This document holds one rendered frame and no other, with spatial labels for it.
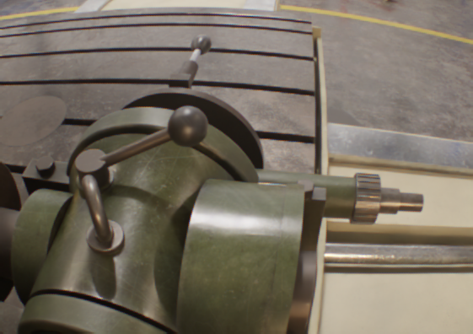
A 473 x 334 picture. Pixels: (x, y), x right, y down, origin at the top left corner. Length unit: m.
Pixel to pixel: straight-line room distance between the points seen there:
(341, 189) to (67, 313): 0.32
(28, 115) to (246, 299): 0.83
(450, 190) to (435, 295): 0.39
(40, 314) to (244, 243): 0.16
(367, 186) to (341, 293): 0.54
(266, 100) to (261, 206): 0.65
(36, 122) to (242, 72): 0.47
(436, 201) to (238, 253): 1.01
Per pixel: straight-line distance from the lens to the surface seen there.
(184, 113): 0.35
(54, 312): 0.32
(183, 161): 0.40
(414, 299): 1.06
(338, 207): 0.51
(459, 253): 1.19
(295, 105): 0.97
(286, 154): 0.85
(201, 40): 0.61
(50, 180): 0.50
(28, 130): 1.02
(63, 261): 0.35
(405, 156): 1.35
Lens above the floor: 1.54
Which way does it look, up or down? 41 degrees down
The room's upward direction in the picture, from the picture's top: 1 degrees counter-clockwise
